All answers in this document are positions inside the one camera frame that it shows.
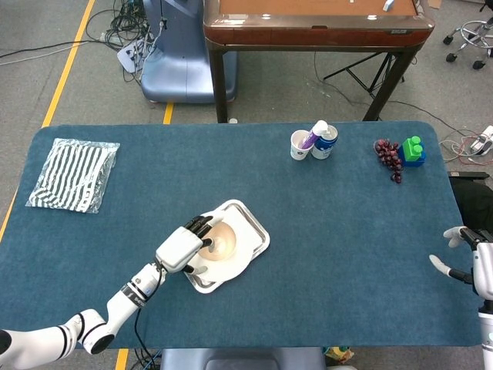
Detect chrome office chair base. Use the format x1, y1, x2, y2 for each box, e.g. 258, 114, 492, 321
442, 18, 493, 70

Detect paper cup with flower print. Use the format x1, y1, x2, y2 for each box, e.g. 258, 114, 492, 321
290, 129, 311, 161

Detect striped cloth in plastic bag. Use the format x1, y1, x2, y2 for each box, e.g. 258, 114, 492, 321
25, 137, 121, 214

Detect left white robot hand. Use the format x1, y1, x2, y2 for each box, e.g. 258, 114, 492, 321
155, 215, 215, 275

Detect blue white drink can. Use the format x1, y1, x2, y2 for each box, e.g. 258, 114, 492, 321
310, 125, 339, 160

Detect dark red grape bunch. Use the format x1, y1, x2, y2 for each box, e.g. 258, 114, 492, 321
372, 138, 404, 184

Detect blue felt tablecloth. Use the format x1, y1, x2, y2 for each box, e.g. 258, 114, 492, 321
0, 121, 485, 350

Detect white power strip with plugs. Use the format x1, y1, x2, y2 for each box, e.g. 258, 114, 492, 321
116, 40, 155, 74

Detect blue toy brick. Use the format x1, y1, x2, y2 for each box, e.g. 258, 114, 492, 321
398, 144, 428, 168

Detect silver metal tray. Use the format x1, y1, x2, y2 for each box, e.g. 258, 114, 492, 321
183, 199, 270, 294

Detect beige white bowl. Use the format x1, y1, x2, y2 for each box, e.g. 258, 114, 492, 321
198, 222, 236, 261

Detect brown mahjong table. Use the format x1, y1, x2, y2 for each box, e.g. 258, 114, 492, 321
203, 0, 436, 123

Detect green toy brick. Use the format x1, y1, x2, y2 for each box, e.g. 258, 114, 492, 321
401, 136, 424, 162

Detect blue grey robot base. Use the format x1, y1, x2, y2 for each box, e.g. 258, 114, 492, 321
140, 0, 238, 104

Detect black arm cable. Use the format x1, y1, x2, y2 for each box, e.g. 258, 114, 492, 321
132, 265, 167, 370

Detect purple white tube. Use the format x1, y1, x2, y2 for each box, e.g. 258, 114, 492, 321
300, 119, 329, 150

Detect small white power strip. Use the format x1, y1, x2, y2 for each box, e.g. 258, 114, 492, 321
469, 125, 493, 155

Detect grey robot torso base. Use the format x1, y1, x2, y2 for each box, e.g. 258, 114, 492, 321
159, 346, 327, 370

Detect tangled floor cables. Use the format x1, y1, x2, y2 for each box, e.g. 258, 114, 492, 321
85, 0, 156, 82

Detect black bag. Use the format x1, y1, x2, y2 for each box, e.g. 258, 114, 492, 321
448, 171, 493, 232

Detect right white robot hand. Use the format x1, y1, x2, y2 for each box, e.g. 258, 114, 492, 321
429, 226, 493, 301

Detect white round plate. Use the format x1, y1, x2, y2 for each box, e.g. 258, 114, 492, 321
186, 215, 258, 281

